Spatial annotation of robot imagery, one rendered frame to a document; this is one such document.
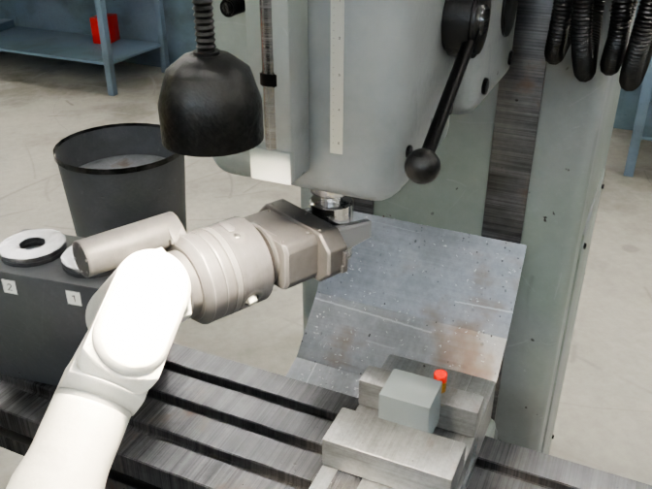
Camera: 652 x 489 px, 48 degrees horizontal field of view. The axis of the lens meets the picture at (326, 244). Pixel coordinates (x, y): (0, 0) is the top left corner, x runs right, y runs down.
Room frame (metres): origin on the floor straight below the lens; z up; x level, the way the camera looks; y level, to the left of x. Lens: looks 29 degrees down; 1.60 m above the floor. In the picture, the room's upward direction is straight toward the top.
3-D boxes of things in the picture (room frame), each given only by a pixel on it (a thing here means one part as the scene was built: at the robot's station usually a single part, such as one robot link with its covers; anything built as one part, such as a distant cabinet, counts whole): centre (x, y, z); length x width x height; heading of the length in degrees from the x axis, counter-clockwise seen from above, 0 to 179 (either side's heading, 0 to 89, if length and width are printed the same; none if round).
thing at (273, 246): (0.64, 0.06, 1.23); 0.13 x 0.12 x 0.10; 40
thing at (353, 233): (0.68, -0.03, 1.24); 0.06 x 0.02 x 0.03; 130
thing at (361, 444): (0.61, -0.08, 1.00); 0.15 x 0.06 x 0.04; 66
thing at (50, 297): (0.89, 0.36, 1.01); 0.22 x 0.12 x 0.20; 73
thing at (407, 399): (0.66, -0.10, 1.02); 0.06 x 0.05 x 0.06; 66
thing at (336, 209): (0.70, -0.01, 1.26); 0.05 x 0.05 x 0.01
